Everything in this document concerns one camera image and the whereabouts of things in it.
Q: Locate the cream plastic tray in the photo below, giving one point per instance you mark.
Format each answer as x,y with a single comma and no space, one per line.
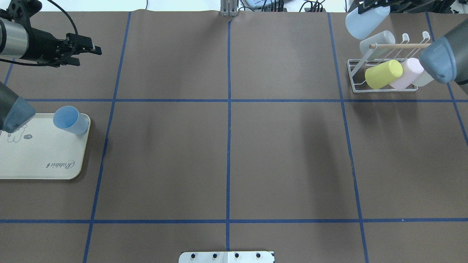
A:
40,150

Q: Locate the pale green plastic cup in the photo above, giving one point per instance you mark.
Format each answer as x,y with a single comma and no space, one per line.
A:
423,79

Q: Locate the white metal base plate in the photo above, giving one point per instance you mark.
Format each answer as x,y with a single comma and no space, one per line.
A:
227,257

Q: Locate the yellow plastic cup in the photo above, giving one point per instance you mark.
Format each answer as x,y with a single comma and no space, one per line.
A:
378,76

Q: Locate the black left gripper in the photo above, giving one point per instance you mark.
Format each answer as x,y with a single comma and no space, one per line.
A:
43,44

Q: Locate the white wire cup rack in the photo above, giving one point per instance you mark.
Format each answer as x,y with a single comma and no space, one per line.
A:
380,48

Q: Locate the aluminium frame post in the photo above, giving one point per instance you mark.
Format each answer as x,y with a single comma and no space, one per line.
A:
229,8

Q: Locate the pink plastic cup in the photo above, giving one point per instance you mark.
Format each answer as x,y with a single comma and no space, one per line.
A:
412,69

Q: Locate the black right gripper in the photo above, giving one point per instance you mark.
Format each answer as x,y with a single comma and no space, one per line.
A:
369,4

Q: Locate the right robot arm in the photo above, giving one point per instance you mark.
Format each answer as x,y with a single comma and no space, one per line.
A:
446,59

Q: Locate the blue plastic cup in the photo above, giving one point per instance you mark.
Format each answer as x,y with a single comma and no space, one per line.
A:
360,26
68,118

